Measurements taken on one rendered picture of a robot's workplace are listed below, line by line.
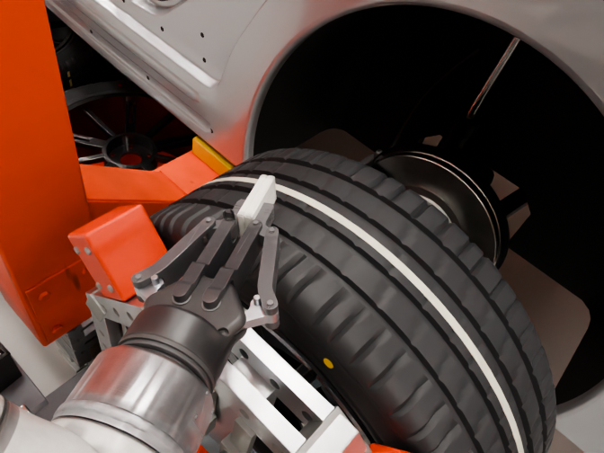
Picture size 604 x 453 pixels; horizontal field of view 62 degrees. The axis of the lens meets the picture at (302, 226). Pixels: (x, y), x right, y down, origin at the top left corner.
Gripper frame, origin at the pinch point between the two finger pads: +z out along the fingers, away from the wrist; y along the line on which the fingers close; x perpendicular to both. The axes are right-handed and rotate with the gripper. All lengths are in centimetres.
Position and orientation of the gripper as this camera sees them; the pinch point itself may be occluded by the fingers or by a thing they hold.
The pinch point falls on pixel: (257, 206)
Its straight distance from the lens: 50.1
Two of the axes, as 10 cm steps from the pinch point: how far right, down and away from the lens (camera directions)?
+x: -0.3, -7.7, -6.4
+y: 9.6, 1.6, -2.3
